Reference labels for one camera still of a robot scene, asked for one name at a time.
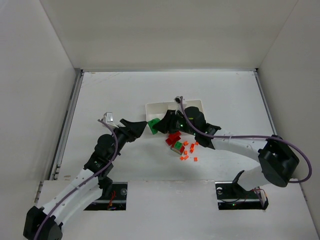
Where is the green lego brick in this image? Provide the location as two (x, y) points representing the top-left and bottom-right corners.
(147, 118), (160, 135)

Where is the green red lego block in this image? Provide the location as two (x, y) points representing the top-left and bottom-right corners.
(170, 141), (185, 155)

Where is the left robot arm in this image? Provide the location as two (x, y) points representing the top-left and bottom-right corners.
(23, 119), (147, 240)

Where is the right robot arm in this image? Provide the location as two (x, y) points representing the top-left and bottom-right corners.
(152, 106), (299, 191)

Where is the red lego brick pile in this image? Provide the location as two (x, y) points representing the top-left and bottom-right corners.
(165, 131), (181, 146)

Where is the white three-compartment container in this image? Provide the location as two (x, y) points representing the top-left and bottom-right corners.
(145, 99), (204, 122)

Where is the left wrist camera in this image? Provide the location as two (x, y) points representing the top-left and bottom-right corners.
(101, 112), (114, 124)

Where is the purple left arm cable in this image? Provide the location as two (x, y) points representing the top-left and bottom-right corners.
(32, 118), (119, 240)

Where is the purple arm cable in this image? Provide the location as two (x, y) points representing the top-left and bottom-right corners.
(178, 96), (313, 184)
(32, 118), (119, 240)

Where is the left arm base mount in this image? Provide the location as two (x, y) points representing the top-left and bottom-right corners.
(84, 182), (128, 211)

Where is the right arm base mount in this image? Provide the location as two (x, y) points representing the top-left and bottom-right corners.
(215, 170), (269, 211)

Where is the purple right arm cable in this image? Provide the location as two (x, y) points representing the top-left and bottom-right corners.
(178, 96), (313, 184)

